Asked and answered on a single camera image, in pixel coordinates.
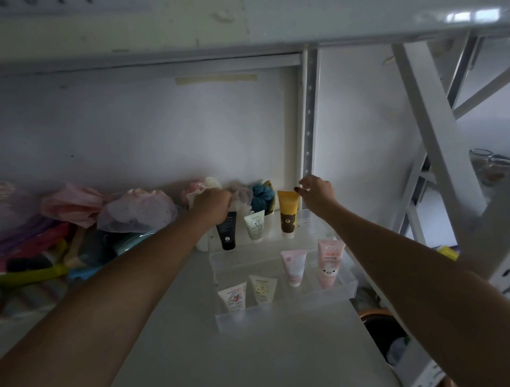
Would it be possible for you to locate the person's left hand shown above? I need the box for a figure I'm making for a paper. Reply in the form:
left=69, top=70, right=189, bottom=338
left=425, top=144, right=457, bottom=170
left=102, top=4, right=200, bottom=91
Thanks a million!
left=191, top=187, right=233, bottom=229

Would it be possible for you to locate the person's right hand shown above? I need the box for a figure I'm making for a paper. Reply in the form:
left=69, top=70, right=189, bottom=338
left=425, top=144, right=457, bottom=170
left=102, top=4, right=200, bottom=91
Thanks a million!
left=294, top=175, right=339, bottom=218

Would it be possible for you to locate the black cream tube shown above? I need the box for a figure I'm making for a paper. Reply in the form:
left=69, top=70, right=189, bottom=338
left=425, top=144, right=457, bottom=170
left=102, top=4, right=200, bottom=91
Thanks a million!
left=216, top=211, right=238, bottom=251

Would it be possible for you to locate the person's left forearm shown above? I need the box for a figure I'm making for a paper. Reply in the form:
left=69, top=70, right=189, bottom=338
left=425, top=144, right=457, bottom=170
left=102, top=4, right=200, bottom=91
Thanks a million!
left=0, top=217, right=216, bottom=387

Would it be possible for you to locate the person's right forearm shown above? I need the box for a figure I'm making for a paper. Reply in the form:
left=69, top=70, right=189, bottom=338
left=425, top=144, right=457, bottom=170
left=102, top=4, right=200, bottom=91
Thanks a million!
left=326, top=201, right=510, bottom=387

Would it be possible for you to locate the grey scrunchie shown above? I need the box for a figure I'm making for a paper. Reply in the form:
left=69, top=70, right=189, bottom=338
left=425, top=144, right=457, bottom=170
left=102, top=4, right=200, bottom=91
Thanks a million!
left=229, top=183, right=254, bottom=213

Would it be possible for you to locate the yellow bear cream tube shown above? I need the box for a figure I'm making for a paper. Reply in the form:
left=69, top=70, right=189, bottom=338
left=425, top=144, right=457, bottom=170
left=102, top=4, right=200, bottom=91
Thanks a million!
left=277, top=190, right=300, bottom=239

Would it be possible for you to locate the olive yellow scrunchie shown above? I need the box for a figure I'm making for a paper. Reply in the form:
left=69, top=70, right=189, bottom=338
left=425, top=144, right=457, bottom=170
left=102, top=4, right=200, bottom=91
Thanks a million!
left=262, top=180, right=277, bottom=213

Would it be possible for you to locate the pink scrunchie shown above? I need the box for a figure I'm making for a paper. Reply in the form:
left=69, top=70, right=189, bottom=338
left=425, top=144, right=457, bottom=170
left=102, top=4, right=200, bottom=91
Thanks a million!
left=181, top=181, right=206, bottom=206

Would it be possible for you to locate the blue scrunchie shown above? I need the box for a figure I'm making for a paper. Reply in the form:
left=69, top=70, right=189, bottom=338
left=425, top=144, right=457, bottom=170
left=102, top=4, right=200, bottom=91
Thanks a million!
left=250, top=183, right=275, bottom=213

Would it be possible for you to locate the pale green cream tube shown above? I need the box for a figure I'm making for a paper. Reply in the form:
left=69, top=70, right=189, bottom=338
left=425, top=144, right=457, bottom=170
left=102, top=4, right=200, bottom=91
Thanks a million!
left=244, top=211, right=266, bottom=243

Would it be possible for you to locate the clear acrylic tiered stand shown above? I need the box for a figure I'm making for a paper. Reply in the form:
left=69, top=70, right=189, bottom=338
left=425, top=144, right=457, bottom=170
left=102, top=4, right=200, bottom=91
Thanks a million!
left=207, top=207, right=359, bottom=334

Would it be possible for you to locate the white pink cream tube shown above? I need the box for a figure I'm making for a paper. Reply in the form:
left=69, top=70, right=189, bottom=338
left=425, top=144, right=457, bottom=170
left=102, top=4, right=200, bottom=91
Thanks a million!
left=280, top=250, right=308, bottom=288

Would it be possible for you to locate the pink pig cream tube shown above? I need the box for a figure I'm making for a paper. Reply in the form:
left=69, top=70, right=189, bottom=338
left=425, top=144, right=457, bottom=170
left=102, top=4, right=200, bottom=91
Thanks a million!
left=317, top=239, right=346, bottom=290

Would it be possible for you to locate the lavender mesh bath pouf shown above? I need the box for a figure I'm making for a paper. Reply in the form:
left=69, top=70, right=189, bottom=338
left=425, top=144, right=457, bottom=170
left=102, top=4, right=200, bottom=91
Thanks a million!
left=97, top=189, right=179, bottom=234

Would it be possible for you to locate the white red-print cream tube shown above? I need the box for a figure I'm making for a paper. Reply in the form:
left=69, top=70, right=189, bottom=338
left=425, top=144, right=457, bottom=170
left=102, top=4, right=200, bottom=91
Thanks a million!
left=217, top=282, right=248, bottom=314

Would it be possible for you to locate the strip of beige tape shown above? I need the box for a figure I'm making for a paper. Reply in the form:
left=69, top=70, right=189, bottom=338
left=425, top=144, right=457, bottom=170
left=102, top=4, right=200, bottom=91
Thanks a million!
left=175, top=74, right=258, bottom=85

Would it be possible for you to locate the white metal shelving rack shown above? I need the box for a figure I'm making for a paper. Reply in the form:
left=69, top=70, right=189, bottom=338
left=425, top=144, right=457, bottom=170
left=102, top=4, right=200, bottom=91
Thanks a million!
left=0, top=0, right=510, bottom=387

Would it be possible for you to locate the pink mesh bath pouf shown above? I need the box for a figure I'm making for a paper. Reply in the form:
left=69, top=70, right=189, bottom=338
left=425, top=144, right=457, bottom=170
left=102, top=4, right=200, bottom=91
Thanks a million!
left=39, top=183, right=107, bottom=229

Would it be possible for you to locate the small yellow packet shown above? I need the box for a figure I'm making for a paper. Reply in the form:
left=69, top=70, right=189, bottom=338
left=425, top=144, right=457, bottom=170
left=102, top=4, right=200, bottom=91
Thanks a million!
left=436, top=246, right=461, bottom=262

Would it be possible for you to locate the dark round basket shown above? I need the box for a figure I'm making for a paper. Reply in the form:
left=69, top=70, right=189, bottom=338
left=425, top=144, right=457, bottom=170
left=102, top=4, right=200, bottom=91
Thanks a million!
left=359, top=309, right=411, bottom=365

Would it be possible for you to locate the clear glass jar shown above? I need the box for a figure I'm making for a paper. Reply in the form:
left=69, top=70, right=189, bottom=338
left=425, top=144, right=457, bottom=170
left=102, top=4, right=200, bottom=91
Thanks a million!
left=469, top=148, right=510, bottom=188

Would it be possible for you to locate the pile of colourful accessories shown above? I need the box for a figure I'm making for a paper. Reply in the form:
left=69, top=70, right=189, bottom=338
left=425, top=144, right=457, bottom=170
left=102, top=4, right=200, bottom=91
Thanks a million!
left=0, top=181, right=160, bottom=319

